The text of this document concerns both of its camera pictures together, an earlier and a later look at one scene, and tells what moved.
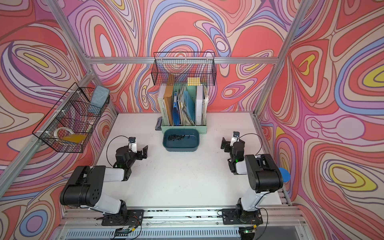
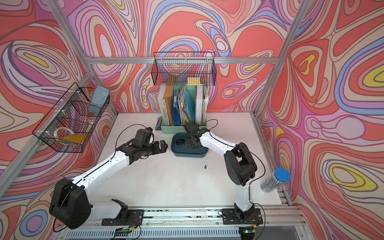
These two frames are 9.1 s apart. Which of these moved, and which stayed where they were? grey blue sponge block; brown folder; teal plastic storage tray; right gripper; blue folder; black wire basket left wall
Moved: teal plastic storage tray; right gripper
Stayed: blue folder; brown folder; grey blue sponge block; black wire basket left wall
